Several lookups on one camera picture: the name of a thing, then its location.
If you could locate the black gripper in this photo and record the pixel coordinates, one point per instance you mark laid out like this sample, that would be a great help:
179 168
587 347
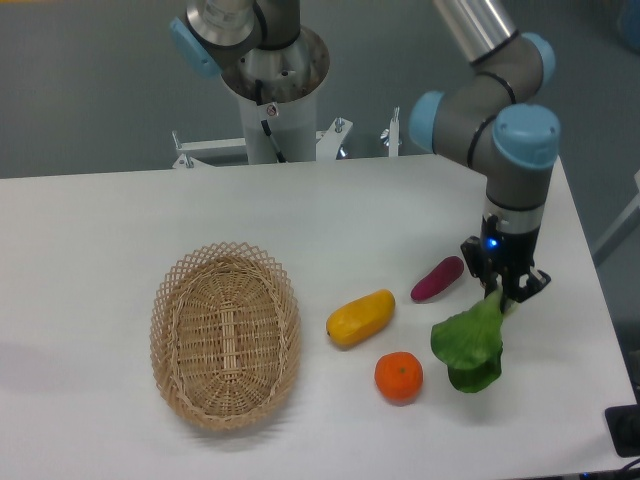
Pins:
509 255

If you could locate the green leafy vegetable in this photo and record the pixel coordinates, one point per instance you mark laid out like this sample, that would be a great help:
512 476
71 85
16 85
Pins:
470 344

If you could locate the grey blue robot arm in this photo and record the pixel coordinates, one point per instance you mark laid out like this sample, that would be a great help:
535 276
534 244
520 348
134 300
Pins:
490 126

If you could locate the purple sweet potato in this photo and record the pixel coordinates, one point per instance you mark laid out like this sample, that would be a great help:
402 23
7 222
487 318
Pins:
440 278

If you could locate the white table leg at right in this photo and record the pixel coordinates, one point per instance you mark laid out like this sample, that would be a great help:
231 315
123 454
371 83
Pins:
621 227

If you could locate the yellow mango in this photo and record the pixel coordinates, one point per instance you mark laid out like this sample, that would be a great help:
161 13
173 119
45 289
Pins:
361 319

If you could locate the orange tangerine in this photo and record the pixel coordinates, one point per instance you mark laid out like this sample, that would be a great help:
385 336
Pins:
399 376

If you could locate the black device at table edge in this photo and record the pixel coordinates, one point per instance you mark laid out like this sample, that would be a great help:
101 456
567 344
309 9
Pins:
623 426

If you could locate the woven wicker basket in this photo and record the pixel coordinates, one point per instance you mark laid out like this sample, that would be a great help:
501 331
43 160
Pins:
225 336

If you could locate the white metal base frame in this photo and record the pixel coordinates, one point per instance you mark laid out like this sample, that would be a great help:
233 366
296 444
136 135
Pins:
273 134

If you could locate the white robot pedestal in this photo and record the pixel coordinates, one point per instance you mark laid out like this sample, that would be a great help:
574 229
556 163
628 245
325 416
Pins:
291 76

